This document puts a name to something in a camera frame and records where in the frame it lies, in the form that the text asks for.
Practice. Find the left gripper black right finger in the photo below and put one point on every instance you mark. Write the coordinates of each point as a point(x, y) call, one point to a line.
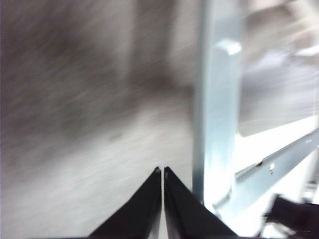
point(184, 216)

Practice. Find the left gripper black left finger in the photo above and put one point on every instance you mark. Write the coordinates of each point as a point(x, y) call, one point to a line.
point(139, 214)

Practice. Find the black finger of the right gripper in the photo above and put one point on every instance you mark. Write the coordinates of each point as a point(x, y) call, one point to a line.
point(299, 216)

